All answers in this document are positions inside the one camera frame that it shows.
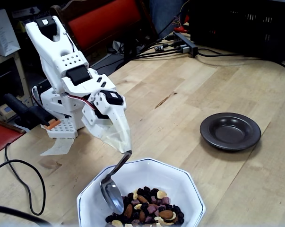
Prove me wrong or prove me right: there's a trail mix heap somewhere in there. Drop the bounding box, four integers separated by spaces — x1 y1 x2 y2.
105 186 185 227

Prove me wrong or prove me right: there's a blue grey panel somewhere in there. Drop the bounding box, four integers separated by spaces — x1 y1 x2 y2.
151 0 190 40

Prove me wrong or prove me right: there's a white octagonal bowl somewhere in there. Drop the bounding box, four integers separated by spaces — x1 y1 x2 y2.
77 157 207 227

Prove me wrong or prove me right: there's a brown round plate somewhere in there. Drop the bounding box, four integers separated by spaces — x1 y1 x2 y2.
199 112 262 151

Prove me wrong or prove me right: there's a beige masking tape wrap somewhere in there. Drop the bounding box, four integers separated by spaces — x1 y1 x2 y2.
101 117 133 154

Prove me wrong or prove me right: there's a beige handheld meter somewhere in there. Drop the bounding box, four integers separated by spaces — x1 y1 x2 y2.
0 103 17 122

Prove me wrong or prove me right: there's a thick black cable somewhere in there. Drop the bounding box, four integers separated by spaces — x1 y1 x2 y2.
0 204 52 227

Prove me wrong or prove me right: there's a black plastic crate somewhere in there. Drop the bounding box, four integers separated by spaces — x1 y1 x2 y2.
189 0 285 63

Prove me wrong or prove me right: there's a multicoloured wire bundle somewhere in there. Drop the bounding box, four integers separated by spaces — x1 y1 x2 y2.
172 14 183 26

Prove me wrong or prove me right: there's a thin black cable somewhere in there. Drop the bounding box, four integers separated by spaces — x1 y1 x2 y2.
0 141 46 216

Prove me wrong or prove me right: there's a bent metal spoon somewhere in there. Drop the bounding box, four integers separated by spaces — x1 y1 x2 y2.
100 150 133 215

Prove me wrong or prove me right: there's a dark printed box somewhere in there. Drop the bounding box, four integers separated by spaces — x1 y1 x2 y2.
11 6 51 19

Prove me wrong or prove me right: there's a black clamp with orange pad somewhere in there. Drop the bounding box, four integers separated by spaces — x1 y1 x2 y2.
3 93 62 131

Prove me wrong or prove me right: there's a black metal post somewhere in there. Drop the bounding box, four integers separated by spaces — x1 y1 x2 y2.
123 35 140 65

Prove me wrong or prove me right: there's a white fixed gripper jaw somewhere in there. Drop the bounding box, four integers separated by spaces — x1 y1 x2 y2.
109 109 133 154

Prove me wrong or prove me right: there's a beige masking tape scrap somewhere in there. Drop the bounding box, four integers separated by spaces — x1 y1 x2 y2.
40 138 75 157

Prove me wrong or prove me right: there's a black usb cable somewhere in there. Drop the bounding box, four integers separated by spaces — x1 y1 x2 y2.
136 35 175 56
132 46 184 60
161 41 182 48

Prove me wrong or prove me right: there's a grey usb hub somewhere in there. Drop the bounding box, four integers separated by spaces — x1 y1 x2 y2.
173 31 199 58

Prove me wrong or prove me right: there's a cream wooden shelf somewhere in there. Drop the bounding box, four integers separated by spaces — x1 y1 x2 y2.
0 51 29 107

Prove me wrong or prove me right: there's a red cushioned wooden chair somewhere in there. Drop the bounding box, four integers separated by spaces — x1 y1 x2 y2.
50 0 158 57
0 118 26 158

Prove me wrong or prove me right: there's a white moving gripper jaw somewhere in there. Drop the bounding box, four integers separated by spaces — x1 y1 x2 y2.
82 104 123 153

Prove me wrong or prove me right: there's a white cardboard box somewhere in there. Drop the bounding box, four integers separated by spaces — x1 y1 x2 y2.
0 9 21 57

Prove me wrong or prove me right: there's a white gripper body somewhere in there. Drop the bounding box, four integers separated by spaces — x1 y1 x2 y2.
91 90 127 119

